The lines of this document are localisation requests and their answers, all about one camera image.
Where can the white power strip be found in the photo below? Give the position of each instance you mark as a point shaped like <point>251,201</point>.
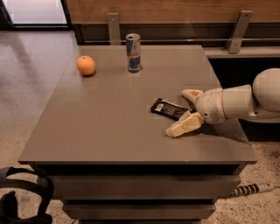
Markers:
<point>245,190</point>

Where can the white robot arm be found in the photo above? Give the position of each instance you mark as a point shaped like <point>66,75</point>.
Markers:
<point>259,103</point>

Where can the window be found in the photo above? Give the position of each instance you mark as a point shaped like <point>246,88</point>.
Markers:
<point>40,12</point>

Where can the grey drawer cabinet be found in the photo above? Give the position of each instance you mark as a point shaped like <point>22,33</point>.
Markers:
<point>108,155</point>

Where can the red bull can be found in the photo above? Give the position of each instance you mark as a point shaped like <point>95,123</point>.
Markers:
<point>133,50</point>

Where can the orange fruit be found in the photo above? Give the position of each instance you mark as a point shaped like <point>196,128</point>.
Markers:
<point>85,65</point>

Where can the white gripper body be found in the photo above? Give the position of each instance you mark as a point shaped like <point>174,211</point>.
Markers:
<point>210,105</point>

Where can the black rxbar chocolate wrapper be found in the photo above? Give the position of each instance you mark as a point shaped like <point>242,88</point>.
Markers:
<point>168,109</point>

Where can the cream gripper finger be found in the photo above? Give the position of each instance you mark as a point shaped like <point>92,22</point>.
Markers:
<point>193,96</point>
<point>188,122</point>

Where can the right metal bracket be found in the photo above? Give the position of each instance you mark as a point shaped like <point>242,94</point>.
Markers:
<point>234,43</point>

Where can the metal bracket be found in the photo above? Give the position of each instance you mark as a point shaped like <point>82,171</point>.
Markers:
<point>114,28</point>
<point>234,43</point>

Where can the left metal bracket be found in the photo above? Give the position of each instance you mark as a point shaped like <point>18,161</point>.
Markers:
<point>114,28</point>

